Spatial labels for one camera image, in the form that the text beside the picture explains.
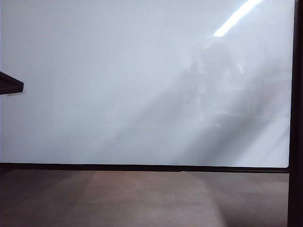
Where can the dark flat slab end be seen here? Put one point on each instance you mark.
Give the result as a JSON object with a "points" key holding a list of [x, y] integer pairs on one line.
{"points": [[11, 85]]}

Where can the white board with black frame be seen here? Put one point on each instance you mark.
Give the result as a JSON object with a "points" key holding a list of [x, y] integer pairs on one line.
{"points": [[118, 82]]}

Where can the black vertical stand post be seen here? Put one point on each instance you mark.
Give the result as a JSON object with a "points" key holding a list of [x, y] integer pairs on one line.
{"points": [[296, 118]]}

